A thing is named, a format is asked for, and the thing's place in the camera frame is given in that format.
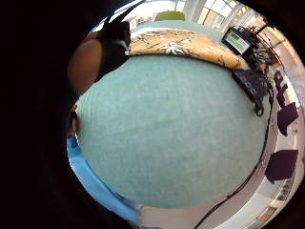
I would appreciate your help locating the brown round object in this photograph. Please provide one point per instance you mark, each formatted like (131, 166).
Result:
(84, 65)

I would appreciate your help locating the green chair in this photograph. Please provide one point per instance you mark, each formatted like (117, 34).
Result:
(170, 15)

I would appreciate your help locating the yellow floral cloth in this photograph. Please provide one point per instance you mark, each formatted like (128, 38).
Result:
(181, 44)

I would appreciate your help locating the monitor with green screen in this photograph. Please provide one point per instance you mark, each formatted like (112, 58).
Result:
(236, 41)

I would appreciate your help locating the the person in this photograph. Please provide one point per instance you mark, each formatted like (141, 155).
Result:
(92, 181)

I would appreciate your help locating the black electronic device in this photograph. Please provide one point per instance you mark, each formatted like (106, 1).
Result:
(251, 83)

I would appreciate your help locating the dark purple chair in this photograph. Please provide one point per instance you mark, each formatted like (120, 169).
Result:
(287, 117)
(280, 87)
(281, 165)

